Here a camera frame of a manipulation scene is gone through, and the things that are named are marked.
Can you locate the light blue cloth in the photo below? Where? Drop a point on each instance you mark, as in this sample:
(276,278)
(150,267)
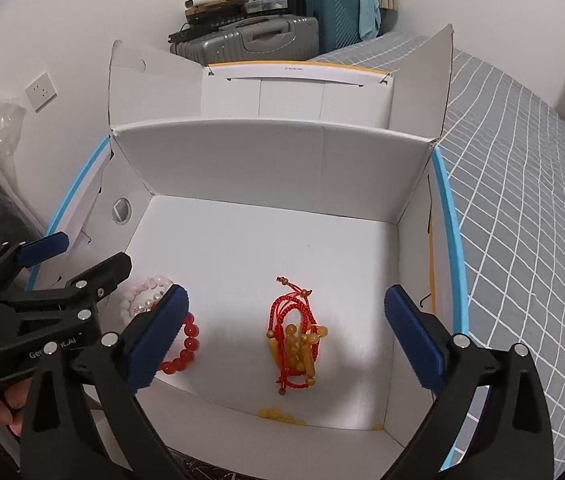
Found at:
(368,12)

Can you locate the pile of dark boxes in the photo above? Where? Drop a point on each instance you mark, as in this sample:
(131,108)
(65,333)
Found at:
(232,5)

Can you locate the white wall socket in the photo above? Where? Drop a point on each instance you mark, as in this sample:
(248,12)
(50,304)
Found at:
(40,91)

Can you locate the grey suitcase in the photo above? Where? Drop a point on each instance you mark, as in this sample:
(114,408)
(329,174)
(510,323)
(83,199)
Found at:
(252,40)

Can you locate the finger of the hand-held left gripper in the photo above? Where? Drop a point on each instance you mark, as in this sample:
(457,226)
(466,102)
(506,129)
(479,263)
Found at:
(45,249)
(102,275)

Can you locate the white cardboard box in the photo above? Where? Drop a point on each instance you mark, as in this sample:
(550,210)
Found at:
(262,250)

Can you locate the teal suitcase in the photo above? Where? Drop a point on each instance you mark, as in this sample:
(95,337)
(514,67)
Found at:
(337,20)

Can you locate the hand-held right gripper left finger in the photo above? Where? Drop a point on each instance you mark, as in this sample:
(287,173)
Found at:
(160,330)

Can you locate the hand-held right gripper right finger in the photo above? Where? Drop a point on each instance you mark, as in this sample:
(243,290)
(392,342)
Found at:
(412,330)

